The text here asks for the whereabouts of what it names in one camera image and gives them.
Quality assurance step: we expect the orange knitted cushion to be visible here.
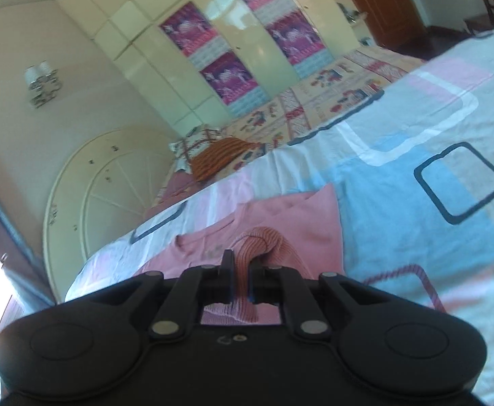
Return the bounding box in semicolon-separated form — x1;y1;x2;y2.
190;137;266;182

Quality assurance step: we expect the cartoon print yellow bedsheet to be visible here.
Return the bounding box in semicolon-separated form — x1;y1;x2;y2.
223;46;424;172

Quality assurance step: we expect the cream round headboard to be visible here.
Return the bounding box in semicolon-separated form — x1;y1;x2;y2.
43;127;174;302

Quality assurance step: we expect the pink knit sweater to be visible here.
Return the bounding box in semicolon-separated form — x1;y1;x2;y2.
137;184;343;325

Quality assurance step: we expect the pastel patchwork bed quilt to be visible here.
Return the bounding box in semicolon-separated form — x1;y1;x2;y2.
66;30;494;405

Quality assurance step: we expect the patterned white pillow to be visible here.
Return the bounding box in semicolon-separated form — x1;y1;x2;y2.
169;125;225;173

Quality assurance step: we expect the cream corner shelf unit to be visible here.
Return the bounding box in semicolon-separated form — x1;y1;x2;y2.
334;0;375;46

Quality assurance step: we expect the cream glossy wardrobe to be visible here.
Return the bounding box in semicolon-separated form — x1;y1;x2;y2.
58;0;359;134

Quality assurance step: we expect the upper left purple poster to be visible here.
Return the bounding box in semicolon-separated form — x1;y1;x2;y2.
159;2;229;71

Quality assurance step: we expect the lower right purple poster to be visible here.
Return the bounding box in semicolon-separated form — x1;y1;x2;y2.
265;9;333;79

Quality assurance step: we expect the lower left purple poster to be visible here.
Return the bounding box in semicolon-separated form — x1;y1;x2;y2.
201;51;270;117

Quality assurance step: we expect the wall lamp sconce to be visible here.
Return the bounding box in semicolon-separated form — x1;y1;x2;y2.
24;61;62;109

